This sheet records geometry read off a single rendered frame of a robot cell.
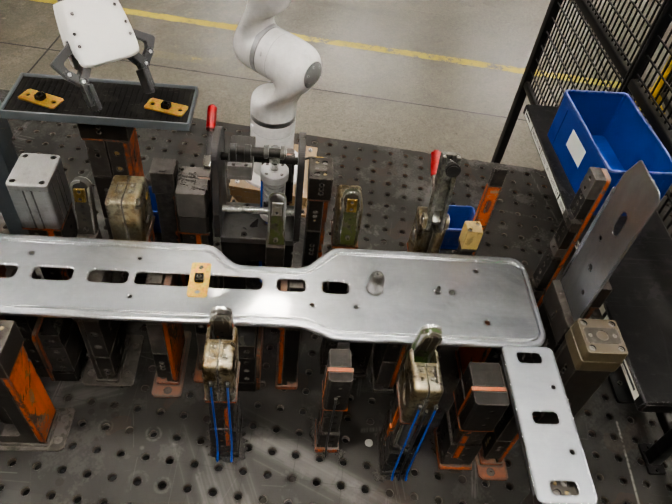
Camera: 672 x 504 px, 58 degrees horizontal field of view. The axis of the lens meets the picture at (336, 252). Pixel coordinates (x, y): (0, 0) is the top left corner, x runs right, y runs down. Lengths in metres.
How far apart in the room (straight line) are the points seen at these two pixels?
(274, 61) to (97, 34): 0.55
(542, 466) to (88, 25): 0.98
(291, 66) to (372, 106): 2.05
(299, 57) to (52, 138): 0.92
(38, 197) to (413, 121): 2.46
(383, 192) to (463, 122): 1.71
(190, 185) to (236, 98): 2.20
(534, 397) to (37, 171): 1.01
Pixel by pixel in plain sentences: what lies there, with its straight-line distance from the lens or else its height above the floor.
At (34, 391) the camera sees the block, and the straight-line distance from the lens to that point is 1.30.
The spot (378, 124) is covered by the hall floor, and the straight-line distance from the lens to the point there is 3.34.
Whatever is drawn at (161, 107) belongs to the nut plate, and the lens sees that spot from 1.33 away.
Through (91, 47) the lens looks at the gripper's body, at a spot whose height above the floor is 1.42.
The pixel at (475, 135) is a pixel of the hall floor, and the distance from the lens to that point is 3.43.
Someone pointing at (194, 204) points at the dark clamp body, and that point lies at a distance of 1.26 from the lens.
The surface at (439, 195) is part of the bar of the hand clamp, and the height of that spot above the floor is 1.12.
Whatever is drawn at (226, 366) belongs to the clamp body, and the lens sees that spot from 1.02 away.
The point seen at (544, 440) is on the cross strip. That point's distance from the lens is 1.11.
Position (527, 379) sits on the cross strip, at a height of 1.00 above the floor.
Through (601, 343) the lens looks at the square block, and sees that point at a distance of 1.19.
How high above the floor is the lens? 1.92
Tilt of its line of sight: 47 degrees down
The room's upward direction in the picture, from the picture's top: 8 degrees clockwise
